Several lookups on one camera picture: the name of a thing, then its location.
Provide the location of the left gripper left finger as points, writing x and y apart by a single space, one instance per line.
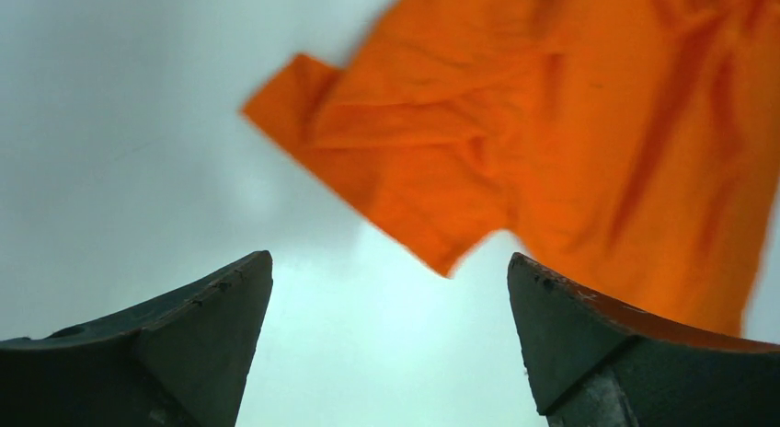
179 359

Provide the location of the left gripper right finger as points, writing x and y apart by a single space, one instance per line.
592 360

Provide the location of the orange t-shirt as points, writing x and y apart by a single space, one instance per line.
631 145

